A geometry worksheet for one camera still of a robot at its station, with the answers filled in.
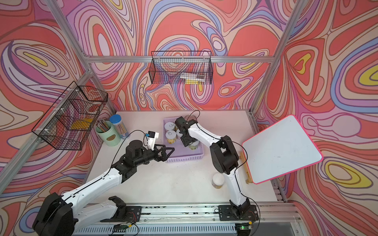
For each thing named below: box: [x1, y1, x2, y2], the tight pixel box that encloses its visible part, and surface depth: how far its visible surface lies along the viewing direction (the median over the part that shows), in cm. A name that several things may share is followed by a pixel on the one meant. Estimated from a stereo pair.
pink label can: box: [164, 121, 175, 131], surface depth 105 cm
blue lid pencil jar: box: [109, 114, 131, 140], surface depth 94 cm
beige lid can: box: [211, 172, 225, 189], surface depth 80 cm
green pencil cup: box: [95, 119, 122, 147], surface depth 95 cm
